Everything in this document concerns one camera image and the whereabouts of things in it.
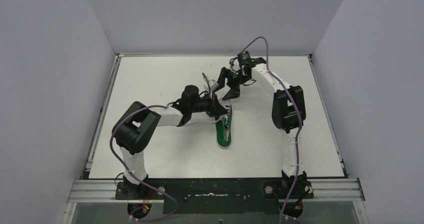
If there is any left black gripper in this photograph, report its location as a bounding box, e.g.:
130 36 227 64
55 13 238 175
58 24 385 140
189 92 228 117

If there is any white shoelace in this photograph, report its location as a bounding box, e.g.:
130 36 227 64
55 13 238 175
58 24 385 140
183 101 233 126

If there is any green canvas sneaker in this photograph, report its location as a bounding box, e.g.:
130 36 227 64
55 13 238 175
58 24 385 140
215 100 233 148

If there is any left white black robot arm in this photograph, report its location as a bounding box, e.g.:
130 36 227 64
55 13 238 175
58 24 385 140
109 85 231 198

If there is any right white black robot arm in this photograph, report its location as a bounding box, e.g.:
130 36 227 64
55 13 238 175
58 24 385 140
214 51 312 197

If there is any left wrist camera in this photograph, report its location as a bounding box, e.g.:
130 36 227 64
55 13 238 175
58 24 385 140
203 79 219 92

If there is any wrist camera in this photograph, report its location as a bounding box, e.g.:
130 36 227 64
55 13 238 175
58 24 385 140
237 51 252 66
203 79 219 92

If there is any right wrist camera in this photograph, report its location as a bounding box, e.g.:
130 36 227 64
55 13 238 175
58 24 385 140
237 51 252 66

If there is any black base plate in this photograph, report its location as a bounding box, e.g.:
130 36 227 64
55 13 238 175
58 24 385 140
115 177 314 214

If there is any aluminium front rail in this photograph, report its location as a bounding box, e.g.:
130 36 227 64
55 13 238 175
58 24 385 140
68 178 365 203

